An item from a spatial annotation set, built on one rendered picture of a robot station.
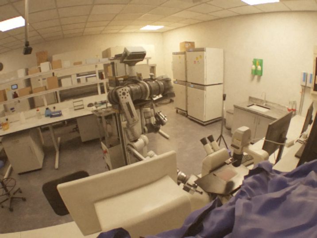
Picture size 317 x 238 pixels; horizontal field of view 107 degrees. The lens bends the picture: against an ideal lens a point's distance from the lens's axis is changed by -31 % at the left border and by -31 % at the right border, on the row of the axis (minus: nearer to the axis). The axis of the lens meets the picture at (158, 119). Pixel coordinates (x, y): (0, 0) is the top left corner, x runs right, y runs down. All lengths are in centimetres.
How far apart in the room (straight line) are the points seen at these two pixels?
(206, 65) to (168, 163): 345
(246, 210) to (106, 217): 38
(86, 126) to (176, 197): 336
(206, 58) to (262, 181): 361
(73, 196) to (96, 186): 9
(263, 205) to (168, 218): 30
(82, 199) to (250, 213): 48
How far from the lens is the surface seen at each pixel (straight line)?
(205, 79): 395
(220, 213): 37
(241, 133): 97
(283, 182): 50
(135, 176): 59
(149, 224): 53
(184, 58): 454
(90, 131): 384
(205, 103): 409
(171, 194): 57
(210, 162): 116
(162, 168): 62
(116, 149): 190
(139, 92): 128
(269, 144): 133
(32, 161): 339
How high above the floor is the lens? 168
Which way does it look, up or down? 21 degrees down
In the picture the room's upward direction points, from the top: 3 degrees counter-clockwise
